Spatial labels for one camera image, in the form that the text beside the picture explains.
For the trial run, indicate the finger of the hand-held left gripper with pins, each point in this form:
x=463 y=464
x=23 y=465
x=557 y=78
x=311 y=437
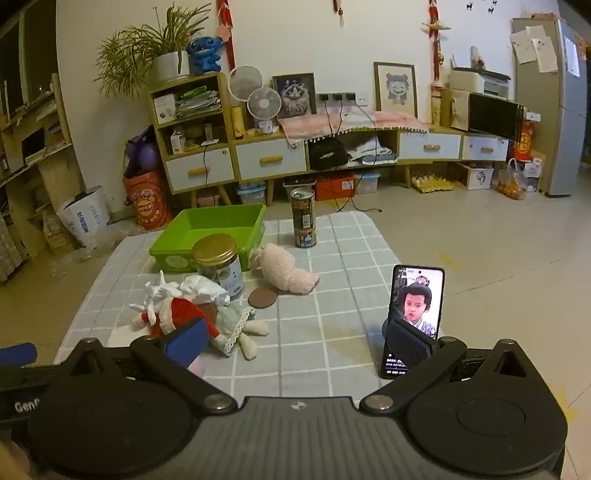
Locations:
x=16 y=354

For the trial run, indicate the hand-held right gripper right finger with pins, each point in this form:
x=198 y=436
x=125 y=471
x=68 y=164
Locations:
x=408 y=344

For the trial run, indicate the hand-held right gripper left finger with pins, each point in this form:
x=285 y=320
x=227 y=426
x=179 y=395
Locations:
x=184 y=344

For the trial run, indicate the red dress doll white bonnet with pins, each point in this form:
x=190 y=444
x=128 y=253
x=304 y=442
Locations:
x=180 y=314

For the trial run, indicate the light blue dress doll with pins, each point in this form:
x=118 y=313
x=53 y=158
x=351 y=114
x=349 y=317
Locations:
x=231 y=321

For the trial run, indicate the white plush toy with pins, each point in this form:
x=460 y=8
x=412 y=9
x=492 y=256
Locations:
x=161 y=288

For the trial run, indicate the pink plush toy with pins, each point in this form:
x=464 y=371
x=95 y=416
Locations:
x=281 y=267

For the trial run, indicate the green plastic bin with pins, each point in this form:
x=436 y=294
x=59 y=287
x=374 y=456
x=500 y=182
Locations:
x=207 y=221

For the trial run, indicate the black smartphone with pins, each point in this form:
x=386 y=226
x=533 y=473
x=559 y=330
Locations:
x=418 y=295

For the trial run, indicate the glass jar gold lid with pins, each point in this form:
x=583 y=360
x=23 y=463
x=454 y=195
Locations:
x=226 y=272

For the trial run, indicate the brown round coaster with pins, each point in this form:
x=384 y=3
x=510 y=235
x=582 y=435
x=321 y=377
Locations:
x=262 y=297

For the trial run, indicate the grey checked mat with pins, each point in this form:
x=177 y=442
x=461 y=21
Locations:
x=341 y=277

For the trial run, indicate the patterned curtain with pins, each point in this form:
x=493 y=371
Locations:
x=9 y=254

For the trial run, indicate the orange printed bag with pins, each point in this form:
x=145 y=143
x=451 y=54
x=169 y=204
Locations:
x=147 y=203

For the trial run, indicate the white printed sack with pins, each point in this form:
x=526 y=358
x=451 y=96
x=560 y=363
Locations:
x=87 y=214

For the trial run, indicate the tall printed snack can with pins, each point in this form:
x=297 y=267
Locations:
x=304 y=221

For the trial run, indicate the egg tray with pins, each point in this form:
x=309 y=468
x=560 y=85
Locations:
x=431 y=183

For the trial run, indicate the clear box blue lid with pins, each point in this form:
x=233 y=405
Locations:
x=252 y=194

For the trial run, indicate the clear storage box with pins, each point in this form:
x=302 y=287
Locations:
x=368 y=183

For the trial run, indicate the orange storage box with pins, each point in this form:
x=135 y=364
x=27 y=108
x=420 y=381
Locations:
x=334 y=188

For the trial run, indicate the wooden shelf cabinet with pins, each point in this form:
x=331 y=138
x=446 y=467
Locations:
x=198 y=168

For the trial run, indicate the white printed storage cube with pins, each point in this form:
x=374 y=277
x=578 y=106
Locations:
x=479 y=177

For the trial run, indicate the wooden bookshelf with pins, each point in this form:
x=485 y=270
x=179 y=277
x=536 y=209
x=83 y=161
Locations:
x=51 y=170

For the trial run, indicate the plastic bag of oranges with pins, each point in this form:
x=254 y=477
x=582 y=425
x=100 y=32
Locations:
x=512 y=187

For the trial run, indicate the purple bag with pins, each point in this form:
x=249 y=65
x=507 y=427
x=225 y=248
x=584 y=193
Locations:
x=145 y=154

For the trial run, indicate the folded white clothes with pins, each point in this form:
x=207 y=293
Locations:
x=371 y=150

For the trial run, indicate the white milk carton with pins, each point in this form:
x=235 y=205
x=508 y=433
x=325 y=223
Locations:
x=178 y=142

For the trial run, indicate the long wooden drawer cabinet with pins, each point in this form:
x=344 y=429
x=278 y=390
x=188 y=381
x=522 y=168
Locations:
x=272 y=159

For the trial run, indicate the black bag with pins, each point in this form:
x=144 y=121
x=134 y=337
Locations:
x=327 y=154

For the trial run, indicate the yellow tube can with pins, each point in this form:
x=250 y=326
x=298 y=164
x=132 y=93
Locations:
x=238 y=122

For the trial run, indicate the red yellow printed bag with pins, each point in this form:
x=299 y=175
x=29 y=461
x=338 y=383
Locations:
x=525 y=141

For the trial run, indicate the white cardboard box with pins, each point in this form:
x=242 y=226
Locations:
x=165 y=109

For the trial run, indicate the pink cloth runner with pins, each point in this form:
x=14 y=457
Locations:
x=323 y=122

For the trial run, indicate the brown cardboard box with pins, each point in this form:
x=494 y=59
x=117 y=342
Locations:
x=455 y=110

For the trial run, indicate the stack of newspapers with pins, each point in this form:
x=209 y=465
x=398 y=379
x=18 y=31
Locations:
x=197 y=104

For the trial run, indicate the black flat panel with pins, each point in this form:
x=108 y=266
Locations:
x=494 y=115

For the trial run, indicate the small white fan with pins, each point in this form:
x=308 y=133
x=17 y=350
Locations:
x=264 y=102

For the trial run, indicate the framed cartoon girl drawing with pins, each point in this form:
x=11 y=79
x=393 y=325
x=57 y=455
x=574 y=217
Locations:
x=395 y=88

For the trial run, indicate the grey refrigerator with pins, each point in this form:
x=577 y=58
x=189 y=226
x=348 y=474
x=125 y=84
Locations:
x=551 y=129

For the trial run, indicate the large white fan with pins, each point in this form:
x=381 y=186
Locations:
x=244 y=81

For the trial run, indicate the white printer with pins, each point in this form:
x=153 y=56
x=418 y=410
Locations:
x=480 y=83

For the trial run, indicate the framed cat picture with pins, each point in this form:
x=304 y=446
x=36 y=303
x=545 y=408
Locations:
x=294 y=95

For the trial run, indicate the potted green plant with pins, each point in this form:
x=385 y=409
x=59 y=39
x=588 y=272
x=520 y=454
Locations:
x=171 y=67

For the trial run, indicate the blue plush figure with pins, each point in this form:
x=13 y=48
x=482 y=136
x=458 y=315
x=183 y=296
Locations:
x=203 y=53

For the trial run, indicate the red hanging ornament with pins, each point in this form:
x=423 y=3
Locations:
x=434 y=41
x=226 y=27

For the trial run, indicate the white wall socket strip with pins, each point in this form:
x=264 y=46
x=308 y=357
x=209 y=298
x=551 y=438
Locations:
x=344 y=98

